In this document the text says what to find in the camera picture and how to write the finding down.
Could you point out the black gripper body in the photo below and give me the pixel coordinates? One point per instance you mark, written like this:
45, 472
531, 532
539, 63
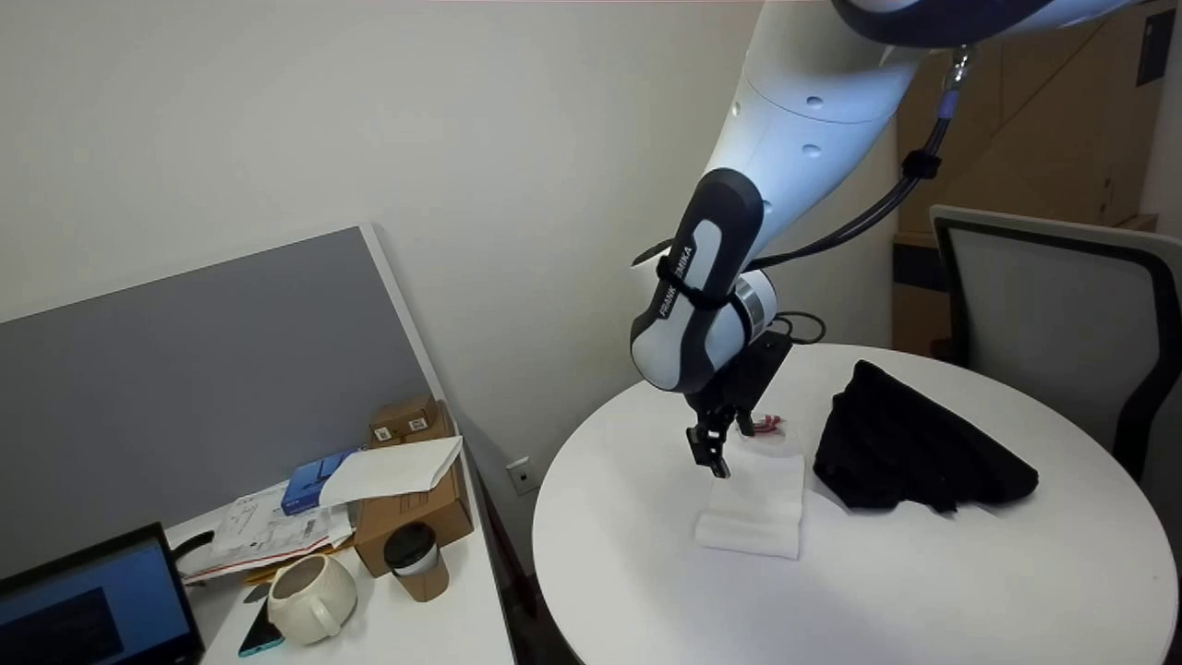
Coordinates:
743, 383

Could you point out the red striped white towel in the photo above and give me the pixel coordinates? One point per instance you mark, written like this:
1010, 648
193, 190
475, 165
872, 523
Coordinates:
758, 504

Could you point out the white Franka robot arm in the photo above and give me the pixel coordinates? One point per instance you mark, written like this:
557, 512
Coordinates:
816, 111

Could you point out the black crumpled cloth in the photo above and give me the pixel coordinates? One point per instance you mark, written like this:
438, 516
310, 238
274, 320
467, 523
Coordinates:
910, 448

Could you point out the small cardboard box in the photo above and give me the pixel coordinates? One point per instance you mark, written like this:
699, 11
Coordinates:
413, 422

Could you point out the large cardboard box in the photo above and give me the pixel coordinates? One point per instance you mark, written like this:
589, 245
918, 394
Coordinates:
413, 504

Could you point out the brown paper coffee cup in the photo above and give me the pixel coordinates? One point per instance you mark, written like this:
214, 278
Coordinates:
418, 566

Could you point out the grey mesh office chair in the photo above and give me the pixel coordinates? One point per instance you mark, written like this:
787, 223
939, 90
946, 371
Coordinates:
1059, 307

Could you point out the white office desk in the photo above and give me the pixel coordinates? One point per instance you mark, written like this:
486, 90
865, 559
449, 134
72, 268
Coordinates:
409, 628

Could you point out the brown wooden door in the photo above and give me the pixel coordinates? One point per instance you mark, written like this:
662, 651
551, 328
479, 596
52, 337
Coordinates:
1048, 123

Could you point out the blue pouch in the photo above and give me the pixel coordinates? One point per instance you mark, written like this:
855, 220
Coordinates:
312, 480

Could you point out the white tape roll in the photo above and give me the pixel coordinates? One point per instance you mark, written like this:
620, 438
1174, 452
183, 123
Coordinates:
312, 600

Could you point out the grey desk partition panel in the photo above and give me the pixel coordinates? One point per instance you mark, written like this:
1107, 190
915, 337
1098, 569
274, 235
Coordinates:
186, 394

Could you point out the black laptop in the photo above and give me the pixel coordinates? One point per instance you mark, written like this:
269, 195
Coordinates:
94, 605

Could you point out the white wall outlet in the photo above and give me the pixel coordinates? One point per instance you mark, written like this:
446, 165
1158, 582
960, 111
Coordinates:
524, 475

